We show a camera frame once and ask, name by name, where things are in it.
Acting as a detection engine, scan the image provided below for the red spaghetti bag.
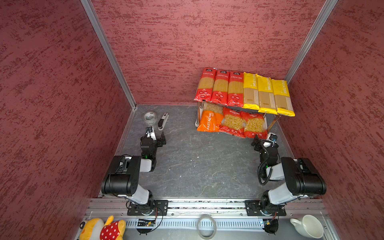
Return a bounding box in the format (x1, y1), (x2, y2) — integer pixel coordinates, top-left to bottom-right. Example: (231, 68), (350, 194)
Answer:
(227, 71), (244, 108)
(211, 70), (230, 106)
(194, 68), (217, 102)

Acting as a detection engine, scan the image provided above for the white two-tier shelf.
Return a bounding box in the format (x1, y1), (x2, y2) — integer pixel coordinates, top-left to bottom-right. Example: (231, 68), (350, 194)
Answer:
(195, 102), (281, 133)

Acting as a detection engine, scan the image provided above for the yellow plush toy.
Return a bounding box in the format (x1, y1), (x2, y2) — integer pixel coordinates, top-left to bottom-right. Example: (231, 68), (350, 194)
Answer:
(78, 216), (127, 240)

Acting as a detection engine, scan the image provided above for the yellow spaghetti bag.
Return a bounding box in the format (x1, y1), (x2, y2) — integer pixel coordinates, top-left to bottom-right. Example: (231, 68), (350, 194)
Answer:
(257, 75), (278, 115)
(272, 80), (296, 117)

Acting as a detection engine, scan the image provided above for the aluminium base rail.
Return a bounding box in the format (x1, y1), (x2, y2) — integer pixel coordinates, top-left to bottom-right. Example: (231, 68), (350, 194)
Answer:
(84, 197), (331, 231)

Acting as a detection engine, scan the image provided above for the clear packing tape roll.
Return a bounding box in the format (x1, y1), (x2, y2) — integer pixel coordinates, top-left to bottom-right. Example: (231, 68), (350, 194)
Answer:
(143, 111), (158, 126)

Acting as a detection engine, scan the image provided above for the grey ring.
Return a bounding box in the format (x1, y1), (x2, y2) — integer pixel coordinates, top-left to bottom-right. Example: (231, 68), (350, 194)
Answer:
(196, 214), (218, 240)

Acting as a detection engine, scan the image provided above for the orange macaroni bag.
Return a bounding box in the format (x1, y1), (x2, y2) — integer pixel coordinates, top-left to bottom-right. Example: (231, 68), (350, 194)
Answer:
(197, 102), (224, 133)

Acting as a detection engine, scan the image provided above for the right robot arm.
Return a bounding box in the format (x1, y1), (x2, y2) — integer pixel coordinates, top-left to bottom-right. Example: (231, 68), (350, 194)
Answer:
(245, 135), (327, 217)

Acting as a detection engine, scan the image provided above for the black white stapler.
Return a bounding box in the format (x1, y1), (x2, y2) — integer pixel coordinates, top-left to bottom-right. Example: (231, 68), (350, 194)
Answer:
(158, 113), (169, 131)

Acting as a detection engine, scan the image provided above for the red fusilli bag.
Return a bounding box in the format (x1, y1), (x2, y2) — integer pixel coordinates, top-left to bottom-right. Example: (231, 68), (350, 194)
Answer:
(219, 108), (246, 138)
(241, 112), (268, 140)

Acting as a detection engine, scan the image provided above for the white ceramic cup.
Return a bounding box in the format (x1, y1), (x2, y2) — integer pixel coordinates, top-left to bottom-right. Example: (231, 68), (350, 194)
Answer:
(290, 215), (324, 239)

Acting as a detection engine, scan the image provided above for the yellow spaghetti bag crosswise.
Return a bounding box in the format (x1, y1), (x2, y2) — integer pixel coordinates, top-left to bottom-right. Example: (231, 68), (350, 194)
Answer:
(243, 73), (260, 111)

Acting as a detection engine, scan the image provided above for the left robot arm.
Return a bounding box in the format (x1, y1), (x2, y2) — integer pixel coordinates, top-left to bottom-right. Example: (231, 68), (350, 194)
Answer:
(101, 133), (168, 216)

